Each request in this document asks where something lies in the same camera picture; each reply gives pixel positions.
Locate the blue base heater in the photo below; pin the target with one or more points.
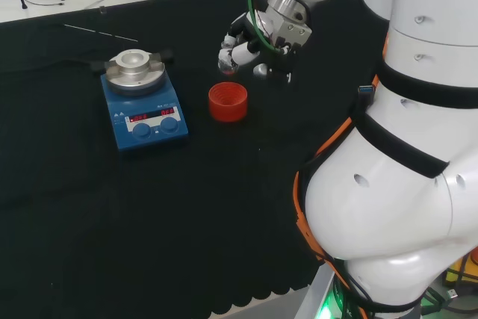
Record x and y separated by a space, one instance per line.
149 136

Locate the clear glass round-bottom flask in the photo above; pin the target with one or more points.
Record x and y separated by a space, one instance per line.
228 67

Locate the blue USB plug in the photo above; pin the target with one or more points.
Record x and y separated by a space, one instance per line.
366 91

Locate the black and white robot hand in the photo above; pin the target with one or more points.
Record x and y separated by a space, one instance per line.
289 33

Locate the black bench cloth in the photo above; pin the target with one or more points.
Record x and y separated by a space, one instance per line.
186 203

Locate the yellow stop button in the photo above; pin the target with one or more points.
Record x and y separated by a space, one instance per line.
457 272

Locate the thin glass rod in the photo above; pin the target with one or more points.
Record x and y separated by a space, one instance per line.
101 32

